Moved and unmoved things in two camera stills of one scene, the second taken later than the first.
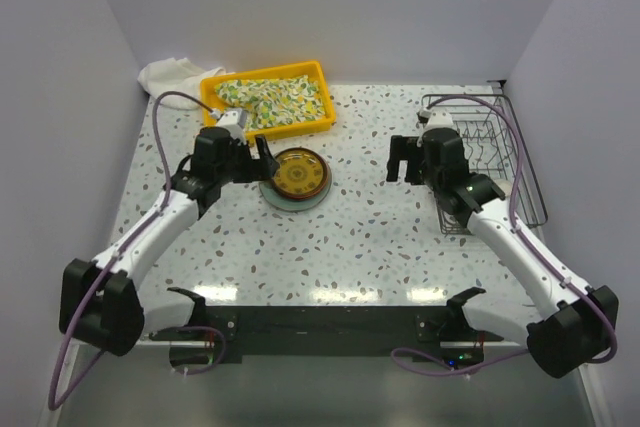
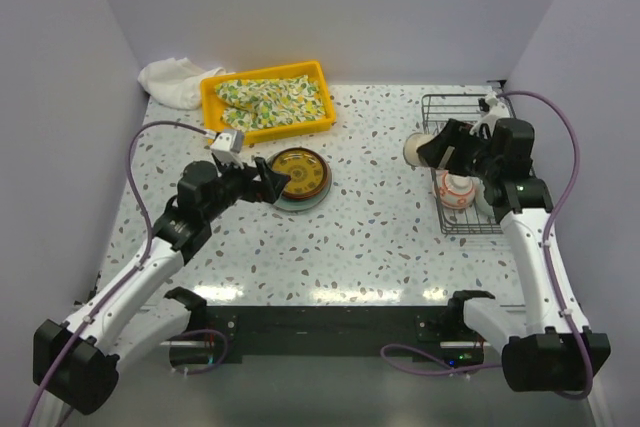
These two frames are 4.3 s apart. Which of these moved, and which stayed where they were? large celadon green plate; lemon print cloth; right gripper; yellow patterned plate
Moved: right gripper
Stayed: large celadon green plate; lemon print cloth; yellow patterned plate
